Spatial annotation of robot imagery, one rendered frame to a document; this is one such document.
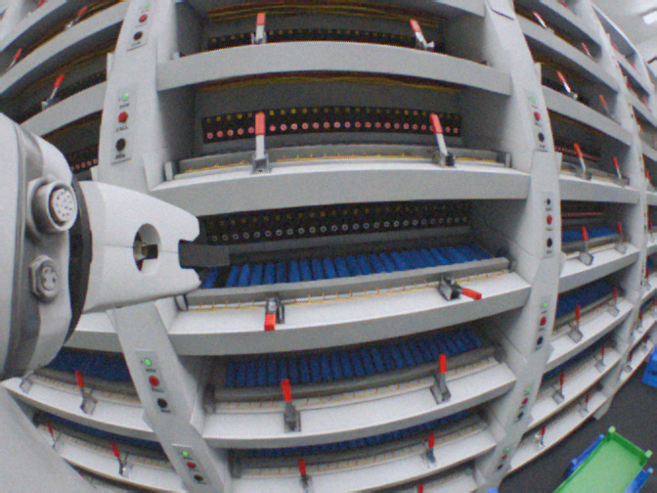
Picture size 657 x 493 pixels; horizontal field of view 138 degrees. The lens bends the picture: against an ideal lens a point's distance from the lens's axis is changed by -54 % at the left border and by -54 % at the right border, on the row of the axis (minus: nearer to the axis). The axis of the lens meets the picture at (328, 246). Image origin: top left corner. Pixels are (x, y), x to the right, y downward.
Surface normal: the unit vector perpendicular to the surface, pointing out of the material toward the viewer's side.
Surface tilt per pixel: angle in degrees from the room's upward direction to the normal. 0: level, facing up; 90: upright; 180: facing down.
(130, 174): 90
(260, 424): 20
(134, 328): 90
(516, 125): 90
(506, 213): 90
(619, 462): 27
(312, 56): 110
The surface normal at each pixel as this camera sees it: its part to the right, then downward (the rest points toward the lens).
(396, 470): -0.03, -0.90
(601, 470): -0.52, -0.84
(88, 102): 0.15, 0.43
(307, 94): 0.13, 0.09
